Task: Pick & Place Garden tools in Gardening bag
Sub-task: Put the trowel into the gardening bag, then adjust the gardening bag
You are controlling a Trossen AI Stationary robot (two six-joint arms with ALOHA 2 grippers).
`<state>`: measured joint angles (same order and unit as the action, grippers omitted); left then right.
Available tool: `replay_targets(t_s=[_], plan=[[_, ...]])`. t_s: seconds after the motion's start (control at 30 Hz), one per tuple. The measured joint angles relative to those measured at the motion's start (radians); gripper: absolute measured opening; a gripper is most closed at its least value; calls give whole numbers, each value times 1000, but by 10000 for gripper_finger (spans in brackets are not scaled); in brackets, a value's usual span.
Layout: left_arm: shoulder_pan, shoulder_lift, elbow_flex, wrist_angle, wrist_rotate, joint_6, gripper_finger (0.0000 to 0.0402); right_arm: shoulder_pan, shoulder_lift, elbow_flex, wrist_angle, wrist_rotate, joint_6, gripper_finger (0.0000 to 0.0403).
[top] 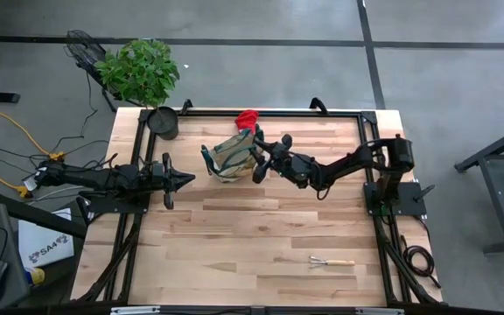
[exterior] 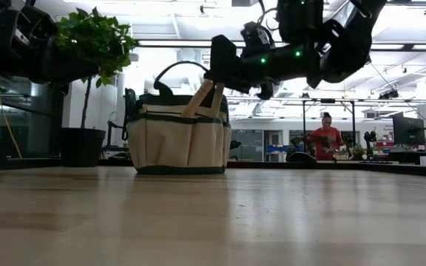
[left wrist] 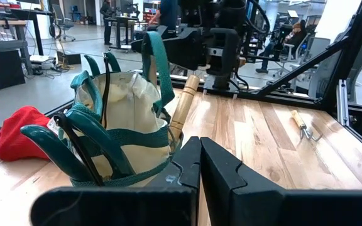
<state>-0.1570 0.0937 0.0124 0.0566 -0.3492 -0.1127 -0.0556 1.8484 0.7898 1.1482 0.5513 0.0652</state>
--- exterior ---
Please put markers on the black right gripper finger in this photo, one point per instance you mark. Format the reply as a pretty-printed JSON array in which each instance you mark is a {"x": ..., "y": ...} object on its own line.
[{"x": 224, "y": 63}]

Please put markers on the beige green canvas gardening bag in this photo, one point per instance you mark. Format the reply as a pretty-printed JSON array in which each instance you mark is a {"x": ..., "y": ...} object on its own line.
[{"x": 179, "y": 144}]

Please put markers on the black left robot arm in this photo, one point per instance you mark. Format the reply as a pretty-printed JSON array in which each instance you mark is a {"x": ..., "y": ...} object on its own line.
[{"x": 13, "y": 55}]

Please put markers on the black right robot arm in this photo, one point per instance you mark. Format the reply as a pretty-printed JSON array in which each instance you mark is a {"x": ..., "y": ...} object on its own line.
[{"x": 346, "y": 44}]

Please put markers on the black monitor on arm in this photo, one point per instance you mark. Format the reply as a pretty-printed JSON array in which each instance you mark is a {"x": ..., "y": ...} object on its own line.
[{"x": 111, "y": 125}]

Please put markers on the long linear ceiling light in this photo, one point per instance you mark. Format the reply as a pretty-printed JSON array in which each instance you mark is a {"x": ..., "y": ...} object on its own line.
[{"x": 176, "y": 43}]

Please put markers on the person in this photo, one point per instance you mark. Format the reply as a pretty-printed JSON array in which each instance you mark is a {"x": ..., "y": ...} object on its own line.
[{"x": 325, "y": 138}]

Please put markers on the small potted plant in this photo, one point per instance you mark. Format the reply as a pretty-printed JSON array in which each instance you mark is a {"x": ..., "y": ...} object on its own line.
[{"x": 358, "y": 152}]

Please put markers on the green leafy plant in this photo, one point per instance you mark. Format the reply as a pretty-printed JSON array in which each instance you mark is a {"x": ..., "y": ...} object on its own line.
[{"x": 94, "y": 37}]

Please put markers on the black computer monitor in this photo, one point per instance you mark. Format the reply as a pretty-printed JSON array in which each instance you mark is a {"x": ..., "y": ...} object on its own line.
[{"x": 407, "y": 131}]

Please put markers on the black plant pot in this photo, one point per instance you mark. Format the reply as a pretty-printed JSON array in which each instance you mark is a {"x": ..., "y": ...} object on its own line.
[{"x": 81, "y": 147}]

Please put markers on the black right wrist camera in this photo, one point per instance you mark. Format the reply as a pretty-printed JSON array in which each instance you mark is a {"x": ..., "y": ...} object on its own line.
[{"x": 257, "y": 37}]

